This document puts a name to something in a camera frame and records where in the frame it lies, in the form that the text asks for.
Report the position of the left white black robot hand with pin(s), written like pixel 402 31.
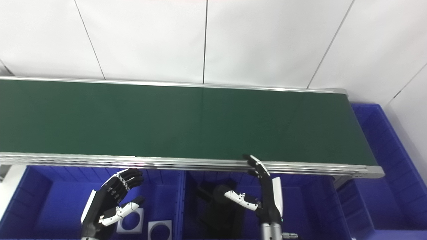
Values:
pixel 100 206

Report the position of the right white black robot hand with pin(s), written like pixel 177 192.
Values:
pixel 268 203

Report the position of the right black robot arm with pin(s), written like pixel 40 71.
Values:
pixel 270 232

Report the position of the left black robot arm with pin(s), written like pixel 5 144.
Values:
pixel 88 238

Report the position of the blue bin with black parts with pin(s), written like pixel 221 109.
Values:
pixel 310 206

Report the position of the black block part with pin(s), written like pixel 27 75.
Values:
pixel 230 226

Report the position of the blue bin with white plates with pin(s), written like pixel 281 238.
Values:
pixel 53 203

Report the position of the aluminium conveyor leg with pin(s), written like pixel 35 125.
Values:
pixel 5 171
pixel 340 181

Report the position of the empty blue plastic bin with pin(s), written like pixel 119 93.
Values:
pixel 383 173

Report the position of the white square plate with hole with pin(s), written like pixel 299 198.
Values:
pixel 151 226
pixel 138 228

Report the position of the green conveyor belt aluminium frame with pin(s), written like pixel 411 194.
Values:
pixel 166 116

